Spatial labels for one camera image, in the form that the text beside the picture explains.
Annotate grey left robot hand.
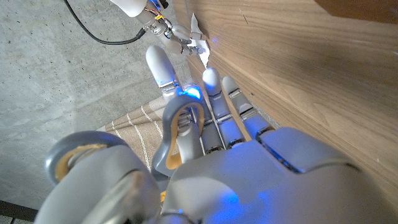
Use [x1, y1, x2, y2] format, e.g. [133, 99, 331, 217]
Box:
[34, 44, 398, 224]

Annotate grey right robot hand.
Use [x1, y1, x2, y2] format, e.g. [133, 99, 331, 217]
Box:
[149, 18, 210, 57]

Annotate brown wooden scissors holder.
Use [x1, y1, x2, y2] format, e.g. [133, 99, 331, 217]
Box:
[313, 0, 398, 25]

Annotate white tissue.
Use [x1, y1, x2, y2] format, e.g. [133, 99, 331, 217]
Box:
[188, 12, 211, 70]

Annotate grey handled scissors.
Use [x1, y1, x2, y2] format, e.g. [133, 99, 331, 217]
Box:
[44, 94, 206, 186]

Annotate beige striped backdrop curtain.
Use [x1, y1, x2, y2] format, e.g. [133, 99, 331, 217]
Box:
[96, 95, 184, 172]

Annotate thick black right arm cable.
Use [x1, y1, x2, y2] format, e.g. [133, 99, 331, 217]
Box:
[63, 0, 147, 46]

